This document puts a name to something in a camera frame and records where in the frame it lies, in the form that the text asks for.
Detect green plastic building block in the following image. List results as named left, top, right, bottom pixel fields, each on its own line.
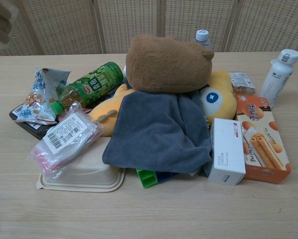
left=135, top=167, right=157, bottom=190

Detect white opaque drink bottle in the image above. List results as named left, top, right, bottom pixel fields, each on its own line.
left=259, top=48, right=298, bottom=104

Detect small white cardboard box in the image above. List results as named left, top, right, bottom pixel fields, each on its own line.
left=207, top=117, right=247, bottom=187

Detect grey microfibre towel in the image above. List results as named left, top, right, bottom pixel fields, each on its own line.
left=101, top=90, right=213, bottom=176

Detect blue white snack bag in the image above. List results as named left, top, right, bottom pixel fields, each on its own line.
left=15, top=67, right=72, bottom=125

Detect black package with barcode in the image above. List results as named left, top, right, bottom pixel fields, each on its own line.
left=8, top=104, right=60, bottom=141

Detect brown capybara plush toy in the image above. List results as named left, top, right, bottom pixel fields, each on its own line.
left=125, top=33, right=215, bottom=96

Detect wrapped bread package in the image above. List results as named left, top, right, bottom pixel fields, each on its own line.
left=228, top=71, right=257, bottom=97

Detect zip bag pack pink strips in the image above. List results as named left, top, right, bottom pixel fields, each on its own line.
left=27, top=100, right=105, bottom=180

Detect yellow plush toy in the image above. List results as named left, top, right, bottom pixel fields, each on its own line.
left=88, top=70, right=238, bottom=128

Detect green tea bottle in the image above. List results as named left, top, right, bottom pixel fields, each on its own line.
left=50, top=61, right=125, bottom=116

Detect blue plastic building block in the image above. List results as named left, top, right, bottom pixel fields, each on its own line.
left=154, top=171, right=182, bottom=180

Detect beige lidded food container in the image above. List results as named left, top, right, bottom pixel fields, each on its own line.
left=36, top=136, right=126, bottom=193

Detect orange egg roll box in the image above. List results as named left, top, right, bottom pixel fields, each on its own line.
left=234, top=95, right=293, bottom=185

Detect clear water bottle white cap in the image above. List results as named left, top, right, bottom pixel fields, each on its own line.
left=194, top=28, right=211, bottom=52

